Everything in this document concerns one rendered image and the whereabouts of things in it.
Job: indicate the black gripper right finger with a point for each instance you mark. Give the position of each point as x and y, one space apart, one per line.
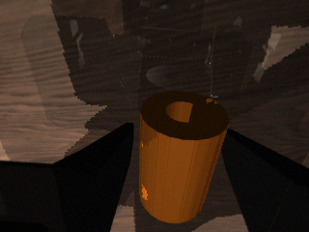
272 190

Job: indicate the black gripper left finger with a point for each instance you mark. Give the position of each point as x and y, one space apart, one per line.
79 193

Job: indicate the orange cylindrical knob with hole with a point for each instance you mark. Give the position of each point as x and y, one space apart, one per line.
181 136

